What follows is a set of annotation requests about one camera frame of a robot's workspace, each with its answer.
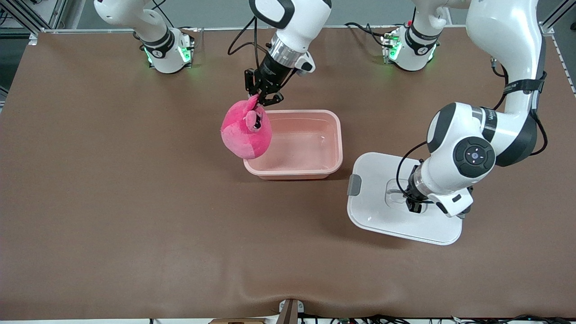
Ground white box lid grey clips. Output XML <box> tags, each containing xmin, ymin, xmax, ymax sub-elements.
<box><xmin>346</xmin><ymin>152</ymin><xmax>464</xmax><ymax>246</ymax></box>

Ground pink plush toy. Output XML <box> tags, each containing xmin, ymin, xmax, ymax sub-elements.
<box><xmin>220</xmin><ymin>94</ymin><xmax>273</xmax><ymax>160</ymax></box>

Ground pink plastic box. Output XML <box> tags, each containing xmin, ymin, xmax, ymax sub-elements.
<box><xmin>243</xmin><ymin>109</ymin><xmax>343</xmax><ymax>180</ymax></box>

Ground brown table mat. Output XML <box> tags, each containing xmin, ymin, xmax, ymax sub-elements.
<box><xmin>0</xmin><ymin>27</ymin><xmax>576</xmax><ymax>321</ymax></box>

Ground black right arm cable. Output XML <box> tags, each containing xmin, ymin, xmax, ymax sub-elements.
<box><xmin>227</xmin><ymin>16</ymin><xmax>270</xmax><ymax>72</ymax></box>

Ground black left base cable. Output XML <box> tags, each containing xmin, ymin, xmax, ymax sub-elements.
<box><xmin>344</xmin><ymin>22</ymin><xmax>392</xmax><ymax>48</ymax></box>

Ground black base cable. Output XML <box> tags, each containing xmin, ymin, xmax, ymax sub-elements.
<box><xmin>151</xmin><ymin>0</ymin><xmax>176</xmax><ymax>28</ymax></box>
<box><xmin>344</xmin><ymin>22</ymin><xmax>392</xmax><ymax>48</ymax></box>

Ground long silver table edge rail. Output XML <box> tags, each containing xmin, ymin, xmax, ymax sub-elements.
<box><xmin>40</xmin><ymin>23</ymin><xmax>554</xmax><ymax>34</ymax></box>

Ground black right base cable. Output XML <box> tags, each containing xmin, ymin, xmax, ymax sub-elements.
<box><xmin>151</xmin><ymin>0</ymin><xmax>176</xmax><ymax>28</ymax></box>

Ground black cable strap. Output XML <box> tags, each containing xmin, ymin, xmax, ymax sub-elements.
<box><xmin>503</xmin><ymin>71</ymin><xmax>548</xmax><ymax>96</ymax></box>

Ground short silver table edge rail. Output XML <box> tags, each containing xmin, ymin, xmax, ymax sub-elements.
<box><xmin>542</xmin><ymin>22</ymin><xmax>576</xmax><ymax>97</ymax></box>

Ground aluminium frame post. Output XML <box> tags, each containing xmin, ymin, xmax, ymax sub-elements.
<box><xmin>11</xmin><ymin>0</ymin><xmax>68</xmax><ymax>30</ymax></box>
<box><xmin>540</xmin><ymin>0</ymin><xmax>576</xmax><ymax>32</ymax></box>

